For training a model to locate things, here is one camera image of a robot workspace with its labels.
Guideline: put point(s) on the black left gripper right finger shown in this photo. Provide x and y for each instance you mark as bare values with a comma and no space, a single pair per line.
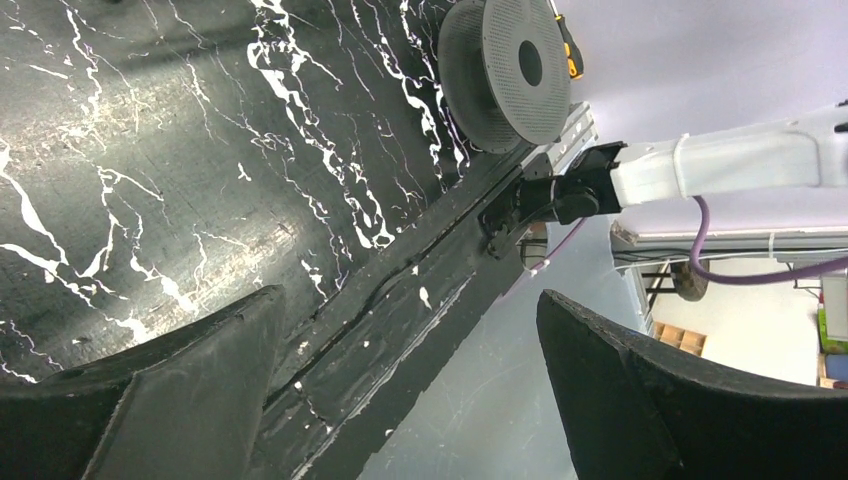
635,408

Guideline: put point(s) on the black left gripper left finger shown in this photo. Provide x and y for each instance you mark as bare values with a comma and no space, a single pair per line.
185,405

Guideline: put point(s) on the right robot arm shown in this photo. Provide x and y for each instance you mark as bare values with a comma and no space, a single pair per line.
806,151

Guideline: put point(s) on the grey perforated filament spool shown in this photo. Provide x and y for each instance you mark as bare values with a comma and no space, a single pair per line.
504,72

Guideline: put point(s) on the aluminium frame rail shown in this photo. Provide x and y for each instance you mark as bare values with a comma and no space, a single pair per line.
579,133

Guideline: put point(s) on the yellow handled screwdriver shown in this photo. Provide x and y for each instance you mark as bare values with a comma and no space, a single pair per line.
573,53

